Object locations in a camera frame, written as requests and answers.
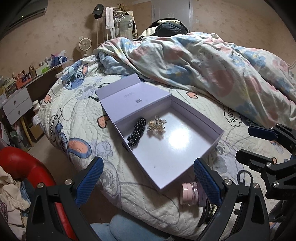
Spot black claw hair clip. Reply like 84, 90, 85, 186
197, 198, 215, 227

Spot pink round case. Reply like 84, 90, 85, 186
179, 182, 199, 206

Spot black polka dot scrunchie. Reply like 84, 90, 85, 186
127, 117, 147, 147

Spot lavender cardboard box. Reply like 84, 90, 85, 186
96, 74, 224, 191

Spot clear star hair clip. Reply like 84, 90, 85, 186
147, 115, 167, 133

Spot clothes pile on chair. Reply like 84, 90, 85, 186
1, 168, 31, 240

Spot floral comforter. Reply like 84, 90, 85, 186
94, 32, 295, 128

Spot red chair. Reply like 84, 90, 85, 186
1, 147, 77, 240

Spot white quilted cartoon bedspread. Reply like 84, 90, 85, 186
38, 55, 290, 239

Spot white drawer unit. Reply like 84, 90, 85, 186
3, 88, 33, 125

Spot black clothing pile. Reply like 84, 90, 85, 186
140, 18, 189, 37

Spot white door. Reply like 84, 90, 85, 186
151, 0, 194, 32

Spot white desk fan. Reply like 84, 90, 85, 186
76, 36, 92, 57

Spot clothes rack with garments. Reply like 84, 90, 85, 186
95, 4, 138, 46

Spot black cap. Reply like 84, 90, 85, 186
92, 4, 105, 20

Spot wall air conditioner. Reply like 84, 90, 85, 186
1, 0, 49, 32

